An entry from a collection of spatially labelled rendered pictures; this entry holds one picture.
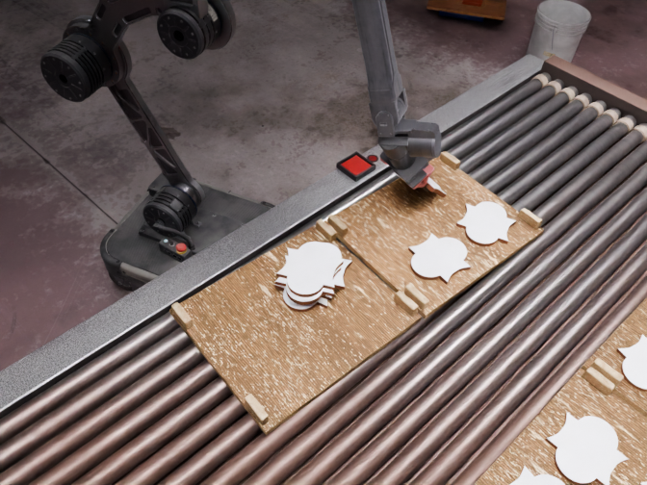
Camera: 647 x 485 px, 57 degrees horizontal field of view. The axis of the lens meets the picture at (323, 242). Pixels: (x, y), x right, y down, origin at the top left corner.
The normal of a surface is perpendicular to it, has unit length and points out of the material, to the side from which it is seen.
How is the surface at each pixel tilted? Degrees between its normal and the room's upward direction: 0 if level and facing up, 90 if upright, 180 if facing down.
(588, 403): 0
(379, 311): 0
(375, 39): 83
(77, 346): 0
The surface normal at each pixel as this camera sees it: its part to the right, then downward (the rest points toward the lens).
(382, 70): -0.36, 0.54
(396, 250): 0.03, -0.66
